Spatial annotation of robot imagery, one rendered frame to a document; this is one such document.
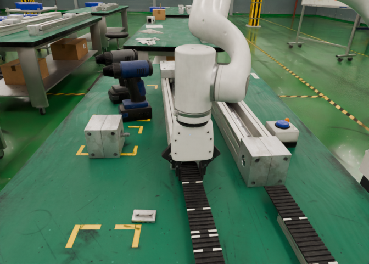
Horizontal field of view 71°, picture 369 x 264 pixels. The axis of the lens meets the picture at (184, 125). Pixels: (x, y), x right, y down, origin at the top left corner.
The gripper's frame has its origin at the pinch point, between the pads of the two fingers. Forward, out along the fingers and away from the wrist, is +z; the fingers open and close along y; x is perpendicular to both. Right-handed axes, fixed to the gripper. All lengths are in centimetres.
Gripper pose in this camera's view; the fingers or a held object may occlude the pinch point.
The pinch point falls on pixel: (190, 171)
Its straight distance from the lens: 68.6
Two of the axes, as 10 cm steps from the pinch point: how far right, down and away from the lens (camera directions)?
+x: -1.1, -4.6, 8.8
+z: -0.2, 8.9, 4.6
